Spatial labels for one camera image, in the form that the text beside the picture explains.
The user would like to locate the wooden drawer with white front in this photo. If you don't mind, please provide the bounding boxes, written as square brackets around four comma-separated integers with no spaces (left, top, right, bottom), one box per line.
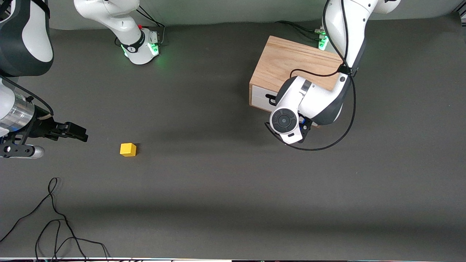
[251,85,281,112]

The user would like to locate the yellow cube block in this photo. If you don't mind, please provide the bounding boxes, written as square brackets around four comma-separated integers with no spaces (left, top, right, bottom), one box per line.
[120,143,137,158]

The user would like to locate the wooden drawer cabinet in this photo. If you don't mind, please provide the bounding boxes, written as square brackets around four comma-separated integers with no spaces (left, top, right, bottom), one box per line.
[249,35,345,128]

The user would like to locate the black right arm wrist cable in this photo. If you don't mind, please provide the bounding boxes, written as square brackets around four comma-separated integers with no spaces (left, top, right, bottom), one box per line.
[0,76,55,117]

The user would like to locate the black arm wrist cable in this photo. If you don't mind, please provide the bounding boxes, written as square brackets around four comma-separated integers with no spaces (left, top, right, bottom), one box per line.
[265,0,357,151]
[0,76,55,117]

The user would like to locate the black left arm wrist cable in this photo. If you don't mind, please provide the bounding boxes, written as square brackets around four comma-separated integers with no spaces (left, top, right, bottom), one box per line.
[265,0,357,151]

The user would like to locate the thin black loose cable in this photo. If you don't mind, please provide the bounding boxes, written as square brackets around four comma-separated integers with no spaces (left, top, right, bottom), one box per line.
[0,177,111,262]

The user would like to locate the black left arm base cables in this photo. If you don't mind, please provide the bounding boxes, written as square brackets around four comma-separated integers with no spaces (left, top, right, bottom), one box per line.
[275,20,325,41]

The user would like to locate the black arm base cables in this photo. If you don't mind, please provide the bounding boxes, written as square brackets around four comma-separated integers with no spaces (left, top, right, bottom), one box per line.
[275,20,325,41]
[137,5,166,46]

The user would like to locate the black right arm base cables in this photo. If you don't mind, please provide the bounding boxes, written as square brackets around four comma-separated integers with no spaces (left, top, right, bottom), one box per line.
[137,5,166,46]

